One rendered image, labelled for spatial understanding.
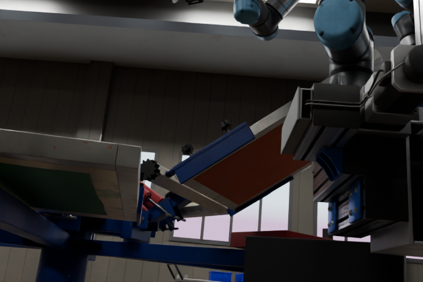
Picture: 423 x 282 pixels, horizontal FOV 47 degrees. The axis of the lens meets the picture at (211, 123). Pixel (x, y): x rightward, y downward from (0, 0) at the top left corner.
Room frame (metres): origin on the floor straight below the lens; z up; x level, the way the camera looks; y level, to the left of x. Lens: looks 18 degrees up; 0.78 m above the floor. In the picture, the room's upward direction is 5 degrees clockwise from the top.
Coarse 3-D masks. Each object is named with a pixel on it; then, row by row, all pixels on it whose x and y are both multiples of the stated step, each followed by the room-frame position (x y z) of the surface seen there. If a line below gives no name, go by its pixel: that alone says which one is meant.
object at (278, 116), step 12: (288, 108) 1.50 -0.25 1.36; (264, 120) 1.54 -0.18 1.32; (276, 120) 1.52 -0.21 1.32; (252, 132) 1.55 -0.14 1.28; (264, 132) 1.56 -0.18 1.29; (228, 156) 1.62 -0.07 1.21; (300, 168) 2.04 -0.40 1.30; (192, 180) 1.68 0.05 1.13; (204, 192) 1.83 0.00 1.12; (264, 192) 2.13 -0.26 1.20; (228, 204) 2.07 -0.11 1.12; (240, 204) 2.14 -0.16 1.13
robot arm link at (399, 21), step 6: (402, 12) 1.58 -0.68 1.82; (408, 12) 1.58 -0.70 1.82; (396, 18) 1.59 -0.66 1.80; (402, 18) 1.58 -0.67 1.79; (408, 18) 1.56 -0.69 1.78; (396, 24) 1.60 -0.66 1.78; (402, 24) 1.58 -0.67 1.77; (408, 24) 1.56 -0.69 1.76; (414, 24) 1.55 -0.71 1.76; (396, 30) 1.61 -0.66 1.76; (402, 30) 1.58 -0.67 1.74; (408, 30) 1.57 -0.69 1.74; (414, 30) 1.57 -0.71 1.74; (402, 36) 1.59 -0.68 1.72
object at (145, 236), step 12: (144, 216) 1.97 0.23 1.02; (72, 228) 1.82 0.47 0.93; (84, 228) 2.11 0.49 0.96; (96, 228) 2.08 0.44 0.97; (108, 228) 2.06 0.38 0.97; (120, 228) 2.04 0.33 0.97; (132, 228) 1.96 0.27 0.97; (144, 228) 2.05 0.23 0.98; (156, 228) 2.05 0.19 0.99; (132, 240) 2.35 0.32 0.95; (144, 240) 2.06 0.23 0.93
